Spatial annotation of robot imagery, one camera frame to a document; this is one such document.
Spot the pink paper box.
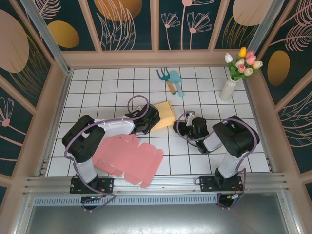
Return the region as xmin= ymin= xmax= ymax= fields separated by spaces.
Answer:
xmin=94 ymin=134 xmax=164 ymax=189

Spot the teal rake with wooden handle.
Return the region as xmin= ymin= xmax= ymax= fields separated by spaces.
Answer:
xmin=156 ymin=67 xmax=177 ymax=96

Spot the white ribbed vase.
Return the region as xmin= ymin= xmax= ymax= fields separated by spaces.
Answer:
xmin=219 ymin=78 xmax=238 ymax=101

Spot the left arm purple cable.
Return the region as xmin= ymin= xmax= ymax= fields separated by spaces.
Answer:
xmin=63 ymin=95 xmax=150 ymax=212

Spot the light blue trowel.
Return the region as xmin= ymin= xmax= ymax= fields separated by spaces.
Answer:
xmin=170 ymin=70 xmax=185 ymax=98

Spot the aluminium corner post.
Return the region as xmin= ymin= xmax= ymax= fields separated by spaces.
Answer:
xmin=20 ymin=0 xmax=74 ymax=74
xmin=246 ymin=0 xmax=285 ymax=53

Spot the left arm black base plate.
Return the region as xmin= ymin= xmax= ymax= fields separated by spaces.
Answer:
xmin=70 ymin=177 xmax=115 ymax=195

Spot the tulip bouquet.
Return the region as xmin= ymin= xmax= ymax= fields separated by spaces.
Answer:
xmin=224 ymin=46 xmax=264 ymax=81

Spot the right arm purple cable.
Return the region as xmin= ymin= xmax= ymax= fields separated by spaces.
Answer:
xmin=176 ymin=112 xmax=259 ymax=210

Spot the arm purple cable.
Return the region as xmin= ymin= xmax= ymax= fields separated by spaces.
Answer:
xmin=63 ymin=95 xmax=150 ymax=212
xmin=176 ymin=112 xmax=259 ymax=210

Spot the yellow paper box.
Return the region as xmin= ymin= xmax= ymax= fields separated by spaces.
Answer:
xmin=150 ymin=101 xmax=176 ymax=132

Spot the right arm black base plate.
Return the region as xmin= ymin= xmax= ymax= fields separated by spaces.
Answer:
xmin=199 ymin=175 xmax=244 ymax=192

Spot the grey metal sheet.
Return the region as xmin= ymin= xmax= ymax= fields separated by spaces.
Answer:
xmin=14 ymin=204 xmax=300 ymax=234

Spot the aluminium side rail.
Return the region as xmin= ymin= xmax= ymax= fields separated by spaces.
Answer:
xmin=240 ymin=69 xmax=277 ymax=173
xmin=36 ymin=69 xmax=74 ymax=176

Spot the slotted grey cable duct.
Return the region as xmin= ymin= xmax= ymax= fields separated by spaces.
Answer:
xmin=33 ymin=195 xmax=281 ymax=207

